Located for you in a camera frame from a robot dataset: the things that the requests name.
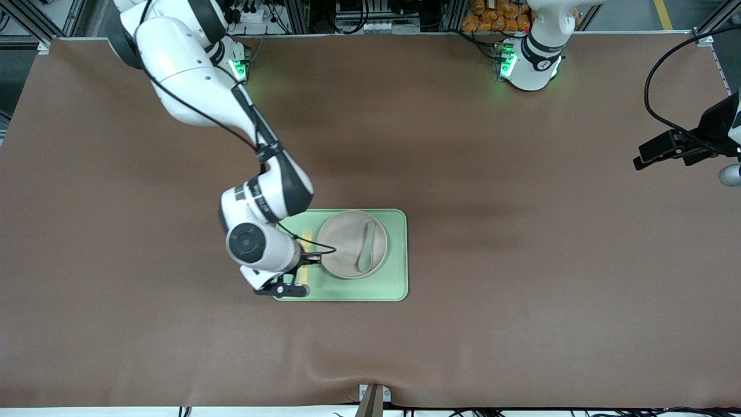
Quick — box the grey-green plastic spoon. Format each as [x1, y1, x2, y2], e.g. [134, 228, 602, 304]
[357, 221, 377, 273]

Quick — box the white socket bar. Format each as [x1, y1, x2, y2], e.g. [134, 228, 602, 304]
[359, 20, 420, 34]

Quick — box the brown table cover mat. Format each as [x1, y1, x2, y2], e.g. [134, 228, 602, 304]
[0, 32, 741, 409]

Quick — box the metal table clamp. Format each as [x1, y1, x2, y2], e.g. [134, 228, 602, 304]
[359, 384, 391, 417]

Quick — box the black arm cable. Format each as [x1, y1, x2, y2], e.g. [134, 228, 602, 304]
[644, 32, 741, 154]
[136, 0, 338, 257]

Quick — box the white power strip with plugs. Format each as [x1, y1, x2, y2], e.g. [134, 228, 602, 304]
[227, 3, 273, 24]

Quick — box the orange packaged goods pile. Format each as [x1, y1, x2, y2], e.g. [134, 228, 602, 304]
[461, 0, 533, 32]

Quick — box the beige round plate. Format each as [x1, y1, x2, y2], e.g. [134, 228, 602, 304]
[317, 210, 388, 280]

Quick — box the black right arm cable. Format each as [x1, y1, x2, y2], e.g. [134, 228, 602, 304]
[136, 0, 338, 257]

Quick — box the light green rectangular tray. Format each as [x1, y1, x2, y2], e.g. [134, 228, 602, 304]
[270, 208, 409, 302]

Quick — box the yellow plastic fork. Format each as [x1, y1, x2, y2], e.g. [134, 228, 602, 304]
[297, 228, 314, 286]

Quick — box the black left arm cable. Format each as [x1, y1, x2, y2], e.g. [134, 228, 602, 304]
[644, 32, 741, 154]

